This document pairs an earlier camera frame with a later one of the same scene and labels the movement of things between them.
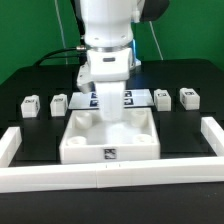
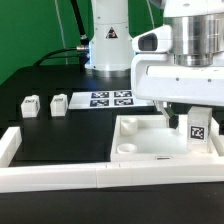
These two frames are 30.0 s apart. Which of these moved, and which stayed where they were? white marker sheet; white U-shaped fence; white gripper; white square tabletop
Moved: white gripper; white square tabletop
Stayed: white marker sheet; white U-shaped fence
